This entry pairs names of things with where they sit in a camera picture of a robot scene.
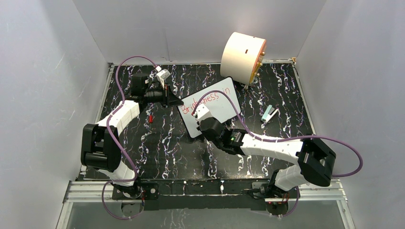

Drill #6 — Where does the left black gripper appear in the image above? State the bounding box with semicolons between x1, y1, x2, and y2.
145;83;184;109

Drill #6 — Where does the white whiteboard black frame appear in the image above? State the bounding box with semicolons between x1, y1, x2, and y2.
178;77;241;138

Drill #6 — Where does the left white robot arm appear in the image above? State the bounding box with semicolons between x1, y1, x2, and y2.
81;69;183;198

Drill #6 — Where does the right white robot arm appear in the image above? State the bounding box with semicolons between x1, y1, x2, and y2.
197;117;336;198

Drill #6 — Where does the light blue whiteboard eraser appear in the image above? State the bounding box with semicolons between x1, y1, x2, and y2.
261;105;279;124

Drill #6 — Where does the white cylindrical drum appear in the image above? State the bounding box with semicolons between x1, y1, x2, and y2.
220;32;266;87

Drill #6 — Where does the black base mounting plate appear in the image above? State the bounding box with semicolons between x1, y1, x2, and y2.
112;179;292;214

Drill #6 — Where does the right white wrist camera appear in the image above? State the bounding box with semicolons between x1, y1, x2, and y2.
192;104;212;122

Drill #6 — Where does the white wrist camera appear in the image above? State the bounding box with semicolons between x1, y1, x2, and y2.
155;66;171;89
192;104;212;122

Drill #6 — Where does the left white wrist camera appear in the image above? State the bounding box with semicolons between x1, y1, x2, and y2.
155;66;171;89

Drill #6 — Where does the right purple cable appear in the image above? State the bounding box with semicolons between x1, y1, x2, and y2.
191;90;364;219

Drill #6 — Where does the purple cable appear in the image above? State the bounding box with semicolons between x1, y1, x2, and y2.
191;90;364;219
100;56;162;220

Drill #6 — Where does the aluminium frame rail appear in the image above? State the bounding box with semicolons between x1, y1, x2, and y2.
64;180;347;202

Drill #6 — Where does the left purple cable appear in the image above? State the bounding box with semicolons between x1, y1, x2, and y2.
100;56;162;220

